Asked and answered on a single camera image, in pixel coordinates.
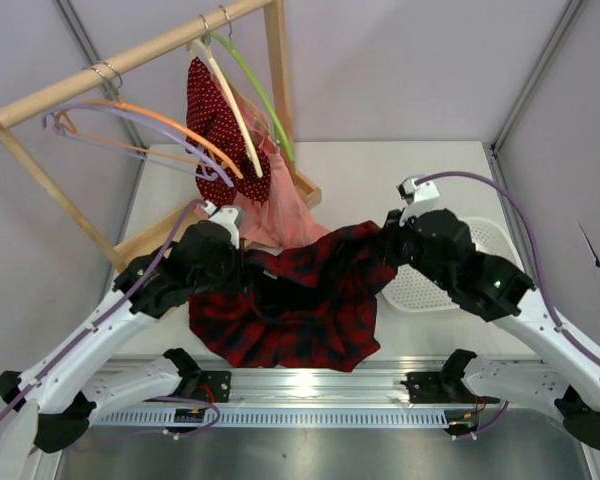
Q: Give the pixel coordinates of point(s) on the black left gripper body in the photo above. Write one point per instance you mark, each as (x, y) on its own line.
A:
(228, 265)

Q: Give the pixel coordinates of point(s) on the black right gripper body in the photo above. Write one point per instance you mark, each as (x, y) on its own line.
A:
(394, 240)

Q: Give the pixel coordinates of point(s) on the red plaid skirt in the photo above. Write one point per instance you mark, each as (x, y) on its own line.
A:
(308, 307)

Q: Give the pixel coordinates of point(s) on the purple plastic hanger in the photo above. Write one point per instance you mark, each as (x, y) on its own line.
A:
(161, 160)

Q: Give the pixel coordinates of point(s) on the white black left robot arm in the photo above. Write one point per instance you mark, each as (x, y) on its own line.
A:
(58, 399)

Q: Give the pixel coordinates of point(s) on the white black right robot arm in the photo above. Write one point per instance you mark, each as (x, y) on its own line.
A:
(499, 293)

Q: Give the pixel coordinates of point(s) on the pink skirt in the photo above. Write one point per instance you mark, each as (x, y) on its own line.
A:
(284, 220)

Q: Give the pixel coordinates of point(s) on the red polka dot skirt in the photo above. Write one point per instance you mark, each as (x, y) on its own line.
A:
(209, 115)

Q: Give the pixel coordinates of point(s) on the green plastic hanger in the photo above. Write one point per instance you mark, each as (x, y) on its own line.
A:
(281, 133)

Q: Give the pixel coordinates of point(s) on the orange plastic hanger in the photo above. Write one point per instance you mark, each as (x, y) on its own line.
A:
(198, 148)

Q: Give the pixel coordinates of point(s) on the cream plastic hanger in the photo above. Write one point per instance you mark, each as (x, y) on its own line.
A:
(205, 49)

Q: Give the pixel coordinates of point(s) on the wooden clothes rack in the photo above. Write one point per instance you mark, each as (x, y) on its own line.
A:
(54, 103)

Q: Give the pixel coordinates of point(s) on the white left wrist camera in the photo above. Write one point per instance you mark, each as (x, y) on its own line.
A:
(229, 217)

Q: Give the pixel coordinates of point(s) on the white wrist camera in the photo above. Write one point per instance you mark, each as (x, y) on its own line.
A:
(420, 197)
(229, 217)

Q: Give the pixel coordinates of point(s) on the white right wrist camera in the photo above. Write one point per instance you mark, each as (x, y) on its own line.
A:
(420, 197)

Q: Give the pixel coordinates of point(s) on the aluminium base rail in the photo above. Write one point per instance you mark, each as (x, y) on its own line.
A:
(376, 383)

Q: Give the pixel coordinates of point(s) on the white slotted cable duct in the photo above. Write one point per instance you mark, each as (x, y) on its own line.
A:
(418, 418)

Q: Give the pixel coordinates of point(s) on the aluminium frame post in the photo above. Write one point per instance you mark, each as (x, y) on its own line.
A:
(548, 54)

